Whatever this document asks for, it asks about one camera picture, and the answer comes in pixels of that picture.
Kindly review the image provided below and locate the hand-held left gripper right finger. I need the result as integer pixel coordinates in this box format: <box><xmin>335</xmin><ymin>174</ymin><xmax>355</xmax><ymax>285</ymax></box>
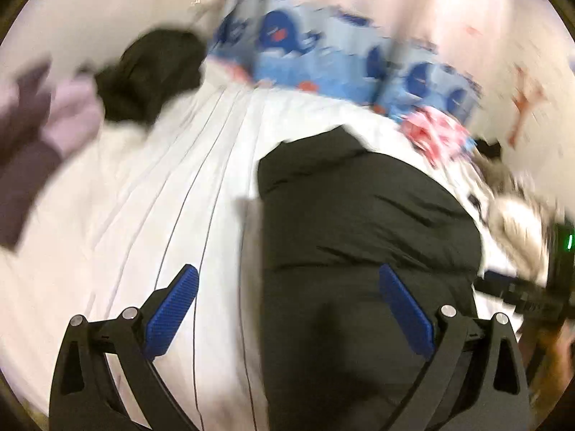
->
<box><xmin>378</xmin><ymin>263</ymin><xmax>532</xmax><ymax>431</ymax></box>

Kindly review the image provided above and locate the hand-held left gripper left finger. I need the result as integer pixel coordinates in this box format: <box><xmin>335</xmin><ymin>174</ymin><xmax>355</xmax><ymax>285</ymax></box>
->
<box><xmin>49</xmin><ymin>264</ymin><xmax>201</xmax><ymax>431</ymax></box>

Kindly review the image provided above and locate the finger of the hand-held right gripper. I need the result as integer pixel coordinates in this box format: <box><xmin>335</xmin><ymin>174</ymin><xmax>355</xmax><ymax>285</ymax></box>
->
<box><xmin>473</xmin><ymin>273</ymin><xmax>551</xmax><ymax>317</ymax></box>

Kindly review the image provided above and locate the black padded jacket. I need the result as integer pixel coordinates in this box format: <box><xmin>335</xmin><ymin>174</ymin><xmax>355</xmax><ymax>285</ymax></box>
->
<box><xmin>256</xmin><ymin>126</ymin><xmax>483</xmax><ymax>431</ymax></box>

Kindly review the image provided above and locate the person's right forearm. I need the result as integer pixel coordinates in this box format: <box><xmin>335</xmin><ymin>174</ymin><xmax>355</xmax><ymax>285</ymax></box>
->
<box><xmin>519</xmin><ymin>321</ymin><xmax>575</xmax><ymax>414</ymax></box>

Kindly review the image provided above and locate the grey fluffy cloth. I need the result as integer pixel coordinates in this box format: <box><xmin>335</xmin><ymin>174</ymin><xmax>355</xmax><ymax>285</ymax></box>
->
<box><xmin>467</xmin><ymin>173</ymin><xmax>564</xmax><ymax>279</ymax></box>

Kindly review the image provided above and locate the white striped bed sheet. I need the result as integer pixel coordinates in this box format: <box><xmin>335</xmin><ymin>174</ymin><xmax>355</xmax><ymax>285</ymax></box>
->
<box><xmin>0</xmin><ymin>60</ymin><xmax>553</xmax><ymax>431</ymax></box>

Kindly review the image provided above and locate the dark cloth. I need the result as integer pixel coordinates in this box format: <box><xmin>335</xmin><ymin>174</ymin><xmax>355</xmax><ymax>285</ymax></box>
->
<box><xmin>474</xmin><ymin>137</ymin><xmax>505</xmax><ymax>161</ymax></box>

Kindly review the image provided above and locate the pink patterned cloth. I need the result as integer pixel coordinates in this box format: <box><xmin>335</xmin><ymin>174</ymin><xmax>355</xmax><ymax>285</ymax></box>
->
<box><xmin>399</xmin><ymin>107</ymin><xmax>477</xmax><ymax>168</ymax></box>

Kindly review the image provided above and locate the purple cloth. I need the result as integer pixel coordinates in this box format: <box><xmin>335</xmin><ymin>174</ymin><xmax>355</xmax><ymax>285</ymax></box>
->
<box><xmin>0</xmin><ymin>60</ymin><xmax>105</xmax><ymax>250</ymax></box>

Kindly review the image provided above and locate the black crumpled cloth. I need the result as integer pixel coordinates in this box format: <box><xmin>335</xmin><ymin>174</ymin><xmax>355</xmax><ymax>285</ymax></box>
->
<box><xmin>94</xmin><ymin>28</ymin><xmax>208</xmax><ymax>127</ymax></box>

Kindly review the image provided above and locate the blue printed blanket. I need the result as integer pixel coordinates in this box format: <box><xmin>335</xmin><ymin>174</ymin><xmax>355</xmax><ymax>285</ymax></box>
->
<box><xmin>207</xmin><ymin>0</ymin><xmax>483</xmax><ymax>124</ymax></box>

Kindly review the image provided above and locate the red wall sticker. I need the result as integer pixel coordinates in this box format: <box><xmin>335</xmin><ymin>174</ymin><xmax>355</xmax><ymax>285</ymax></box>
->
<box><xmin>507</xmin><ymin>65</ymin><xmax>549</xmax><ymax>145</ymax></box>

